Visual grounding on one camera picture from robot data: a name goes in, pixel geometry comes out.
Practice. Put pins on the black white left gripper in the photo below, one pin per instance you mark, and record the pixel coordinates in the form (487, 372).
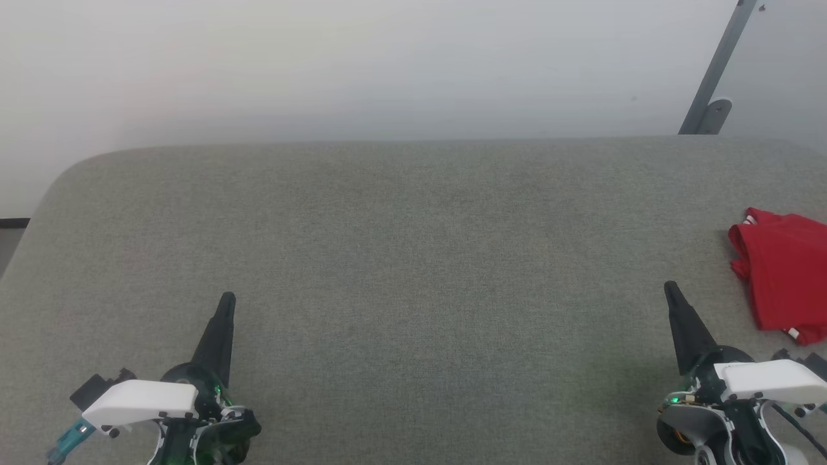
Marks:
(142, 400)

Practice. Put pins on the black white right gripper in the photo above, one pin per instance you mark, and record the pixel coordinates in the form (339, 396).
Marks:
(769, 381)

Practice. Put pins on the red garment with white trim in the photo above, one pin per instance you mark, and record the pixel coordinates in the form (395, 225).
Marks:
(785, 271)

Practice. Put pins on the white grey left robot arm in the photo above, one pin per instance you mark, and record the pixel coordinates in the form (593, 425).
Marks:
(187, 449)

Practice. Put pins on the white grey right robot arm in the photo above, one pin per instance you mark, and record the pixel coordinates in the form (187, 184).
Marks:
(711, 433)

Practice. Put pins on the grey fabric sofa seat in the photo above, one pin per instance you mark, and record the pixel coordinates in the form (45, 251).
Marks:
(413, 258)

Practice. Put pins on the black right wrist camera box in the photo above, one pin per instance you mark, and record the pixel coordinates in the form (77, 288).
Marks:
(804, 361)

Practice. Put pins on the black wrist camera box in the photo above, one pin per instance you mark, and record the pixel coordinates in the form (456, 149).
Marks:
(103, 384)
(804, 361)

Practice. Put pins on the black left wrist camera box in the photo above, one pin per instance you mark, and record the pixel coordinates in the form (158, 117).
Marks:
(103, 384)

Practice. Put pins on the grey metal post with bracket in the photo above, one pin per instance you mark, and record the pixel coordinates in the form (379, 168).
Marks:
(717, 71)

